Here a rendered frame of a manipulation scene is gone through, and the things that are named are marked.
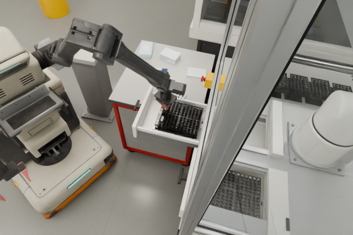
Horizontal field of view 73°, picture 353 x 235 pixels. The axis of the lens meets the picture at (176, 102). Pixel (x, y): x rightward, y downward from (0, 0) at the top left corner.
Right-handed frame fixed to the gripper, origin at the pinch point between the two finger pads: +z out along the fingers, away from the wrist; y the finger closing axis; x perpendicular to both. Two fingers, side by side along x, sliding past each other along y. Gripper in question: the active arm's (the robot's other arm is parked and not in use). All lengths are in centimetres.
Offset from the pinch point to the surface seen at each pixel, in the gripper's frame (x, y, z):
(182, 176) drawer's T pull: 25.2, -29.1, 0.4
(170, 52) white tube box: -46, 32, 11
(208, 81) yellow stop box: -31.8, -6.9, 3.1
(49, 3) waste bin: -76, 252, 65
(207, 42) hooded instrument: -77, 21, 16
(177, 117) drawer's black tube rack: -1.1, -7.1, 5.3
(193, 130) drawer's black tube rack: 1.7, -19.1, 2.6
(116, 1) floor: -161, 225, 92
